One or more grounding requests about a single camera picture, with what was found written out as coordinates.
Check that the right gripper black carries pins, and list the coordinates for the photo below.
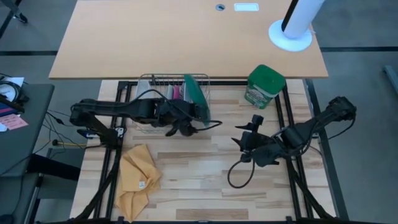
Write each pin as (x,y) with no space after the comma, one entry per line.
(261,146)

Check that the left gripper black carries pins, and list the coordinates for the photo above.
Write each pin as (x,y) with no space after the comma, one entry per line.
(174,110)

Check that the dark green bowl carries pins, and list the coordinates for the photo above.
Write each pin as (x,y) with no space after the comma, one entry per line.
(196,93)

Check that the pink plate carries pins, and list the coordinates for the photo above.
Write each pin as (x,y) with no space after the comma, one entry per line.
(176,92)

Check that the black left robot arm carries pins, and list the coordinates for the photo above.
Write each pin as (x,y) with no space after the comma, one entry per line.
(112,109)

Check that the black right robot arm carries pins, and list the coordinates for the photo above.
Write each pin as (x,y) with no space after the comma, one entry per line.
(317,124)

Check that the green Cascade detergent tub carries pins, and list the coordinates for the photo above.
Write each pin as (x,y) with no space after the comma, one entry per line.
(264,84)

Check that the beige desk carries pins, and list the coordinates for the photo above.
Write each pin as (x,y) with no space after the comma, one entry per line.
(155,37)

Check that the yellow cloth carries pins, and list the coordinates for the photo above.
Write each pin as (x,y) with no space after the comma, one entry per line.
(136,180)

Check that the white desk outlet cover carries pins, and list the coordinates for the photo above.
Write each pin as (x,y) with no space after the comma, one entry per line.
(246,7)

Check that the white column with black stripe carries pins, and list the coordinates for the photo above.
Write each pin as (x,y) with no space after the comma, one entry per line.
(298,21)

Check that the grey side table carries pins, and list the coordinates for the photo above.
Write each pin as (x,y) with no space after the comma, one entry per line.
(28,146)

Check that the black headphones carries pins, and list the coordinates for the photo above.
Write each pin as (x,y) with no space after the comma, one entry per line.
(18,93)

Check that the pink paper sheet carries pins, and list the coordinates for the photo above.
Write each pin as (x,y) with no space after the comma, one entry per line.
(12,122)

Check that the white paper sheet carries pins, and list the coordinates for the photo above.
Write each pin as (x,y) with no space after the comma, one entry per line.
(14,81)

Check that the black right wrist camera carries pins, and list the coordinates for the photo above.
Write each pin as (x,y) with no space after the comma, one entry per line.
(245,157)

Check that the black aluminium rig frame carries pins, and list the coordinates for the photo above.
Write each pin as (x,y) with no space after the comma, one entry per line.
(280,109)

